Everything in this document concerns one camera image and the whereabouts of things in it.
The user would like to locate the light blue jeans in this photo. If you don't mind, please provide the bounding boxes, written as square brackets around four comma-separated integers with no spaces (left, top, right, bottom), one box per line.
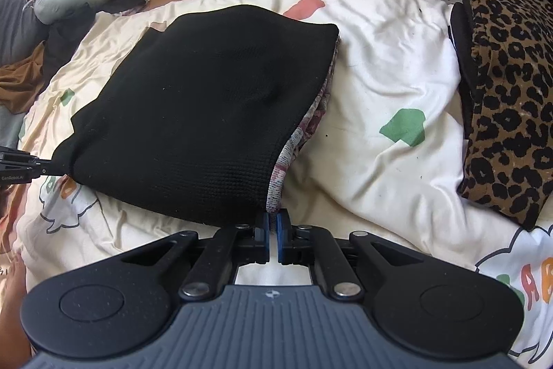
[0,105,27,150]

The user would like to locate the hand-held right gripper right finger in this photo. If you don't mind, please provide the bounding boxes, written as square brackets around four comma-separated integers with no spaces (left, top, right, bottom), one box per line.
[276,210,427,302]

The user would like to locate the black garment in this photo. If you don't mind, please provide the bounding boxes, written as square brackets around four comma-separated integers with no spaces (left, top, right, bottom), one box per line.
[42,0,148,81]

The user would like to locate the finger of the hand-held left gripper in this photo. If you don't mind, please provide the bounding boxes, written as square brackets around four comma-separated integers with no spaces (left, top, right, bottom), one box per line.
[0,146,72,176]

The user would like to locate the brown garment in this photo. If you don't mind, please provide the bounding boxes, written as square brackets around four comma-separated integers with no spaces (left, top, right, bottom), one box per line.
[0,43,49,107]

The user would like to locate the cream bear print blanket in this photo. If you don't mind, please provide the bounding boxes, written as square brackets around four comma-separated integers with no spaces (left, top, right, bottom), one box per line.
[0,0,553,366]

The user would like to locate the leopard print cushion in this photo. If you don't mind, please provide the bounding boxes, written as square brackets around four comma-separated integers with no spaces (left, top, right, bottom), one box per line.
[449,0,553,232]

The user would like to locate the grey cloth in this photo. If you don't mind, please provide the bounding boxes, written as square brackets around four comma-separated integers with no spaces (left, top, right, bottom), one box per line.
[0,0,49,68]

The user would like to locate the black skirt teddy bear lining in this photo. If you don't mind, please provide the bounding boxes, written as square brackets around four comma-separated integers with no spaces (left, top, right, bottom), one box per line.
[52,4,343,228]

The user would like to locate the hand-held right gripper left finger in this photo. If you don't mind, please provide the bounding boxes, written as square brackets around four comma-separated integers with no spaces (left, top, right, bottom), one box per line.
[123,212,271,303]

